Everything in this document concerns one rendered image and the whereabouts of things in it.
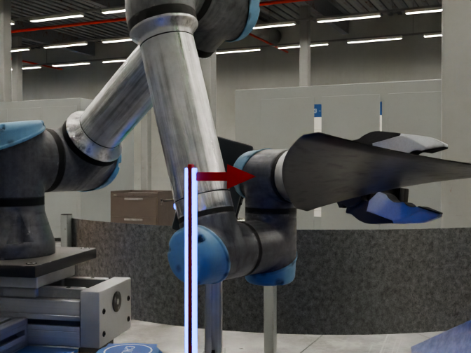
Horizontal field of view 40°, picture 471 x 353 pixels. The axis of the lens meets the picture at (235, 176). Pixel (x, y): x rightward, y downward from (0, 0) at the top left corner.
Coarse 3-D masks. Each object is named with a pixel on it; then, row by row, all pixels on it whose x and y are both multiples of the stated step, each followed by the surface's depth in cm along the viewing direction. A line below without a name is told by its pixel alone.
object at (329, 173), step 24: (312, 144) 55; (336, 144) 54; (360, 144) 53; (288, 168) 62; (312, 168) 62; (336, 168) 62; (360, 168) 61; (384, 168) 61; (408, 168) 60; (432, 168) 59; (456, 168) 58; (288, 192) 69; (312, 192) 69; (336, 192) 70; (360, 192) 71
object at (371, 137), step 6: (372, 132) 75; (378, 132) 74; (384, 132) 74; (390, 132) 73; (360, 138) 77; (366, 138) 76; (372, 138) 75; (378, 138) 74; (384, 138) 73; (372, 144) 75
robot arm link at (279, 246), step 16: (256, 208) 91; (256, 224) 88; (272, 224) 90; (288, 224) 91; (272, 240) 88; (288, 240) 91; (272, 256) 88; (288, 256) 91; (256, 272) 88; (272, 272) 90; (288, 272) 91
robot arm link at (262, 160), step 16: (240, 160) 95; (256, 160) 92; (272, 160) 89; (256, 176) 91; (272, 176) 88; (240, 192) 95; (256, 192) 91; (272, 192) 89; (272, 208) 90; (288, 208) 91
